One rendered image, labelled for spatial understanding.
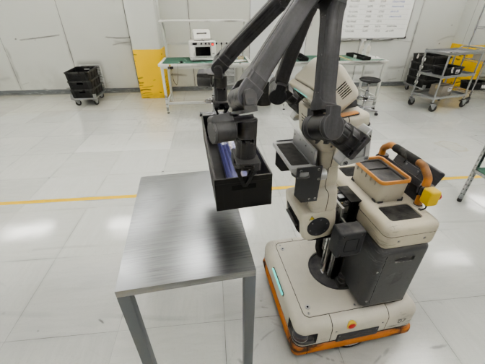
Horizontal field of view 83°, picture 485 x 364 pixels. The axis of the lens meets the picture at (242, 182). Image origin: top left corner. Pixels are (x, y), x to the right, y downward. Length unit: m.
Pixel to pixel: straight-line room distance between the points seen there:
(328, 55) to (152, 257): 0.85
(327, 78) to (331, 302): 1.11
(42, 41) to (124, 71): 1.54
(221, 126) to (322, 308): 1.13
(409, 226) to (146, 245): 1.02
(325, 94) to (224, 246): 0.61
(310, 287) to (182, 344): 0.76
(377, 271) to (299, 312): 0.42
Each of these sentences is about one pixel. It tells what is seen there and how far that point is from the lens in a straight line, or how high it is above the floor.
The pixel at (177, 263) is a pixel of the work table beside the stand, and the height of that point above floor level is 0.80.
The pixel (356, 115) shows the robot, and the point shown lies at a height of 1.23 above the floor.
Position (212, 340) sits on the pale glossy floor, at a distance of 1.74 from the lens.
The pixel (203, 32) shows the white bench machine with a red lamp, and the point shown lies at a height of 1.22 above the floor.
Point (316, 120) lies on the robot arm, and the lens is 0.84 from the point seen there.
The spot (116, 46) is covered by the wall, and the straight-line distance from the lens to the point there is 6.64.
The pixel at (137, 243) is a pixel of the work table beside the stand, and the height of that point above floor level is 0.80.
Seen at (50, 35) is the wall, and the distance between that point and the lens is 7.06.
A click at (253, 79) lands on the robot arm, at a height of 1.39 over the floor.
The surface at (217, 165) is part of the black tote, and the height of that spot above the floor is 1.03.
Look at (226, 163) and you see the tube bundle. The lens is 1.00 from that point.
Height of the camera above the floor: 1.54
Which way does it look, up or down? 32 degrees down
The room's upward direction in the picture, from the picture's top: straight up
